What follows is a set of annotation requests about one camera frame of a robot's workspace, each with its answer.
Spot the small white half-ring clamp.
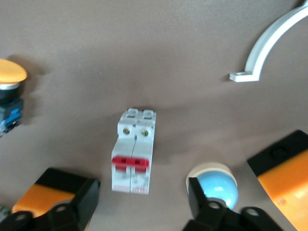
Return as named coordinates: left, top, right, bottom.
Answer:
left=229, top=3, right=308, bottom=83

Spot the orange black button box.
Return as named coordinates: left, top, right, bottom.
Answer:
left=11, top=167, right=101, bottom=216
left=247, top=129, right=308, bottom=231

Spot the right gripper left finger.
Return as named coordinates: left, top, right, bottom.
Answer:
left=0, top=179, right=101, bottom=231

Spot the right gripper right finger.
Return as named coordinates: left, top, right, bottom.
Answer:
left=181, top=177, right=282, bottom=231

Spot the orange mushroom push button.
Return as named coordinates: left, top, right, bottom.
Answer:
left=0, top=58, right=28, bottom=138

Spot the brown table mat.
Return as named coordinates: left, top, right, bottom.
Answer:
left=0, top=0, right=308, bottom=231

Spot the blue dome cap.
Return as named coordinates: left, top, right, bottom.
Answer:
left=185, top=162, right=239, bottom=210

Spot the white red circuit breaker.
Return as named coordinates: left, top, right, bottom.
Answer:
left=111, top=108, right=157, bottom=195

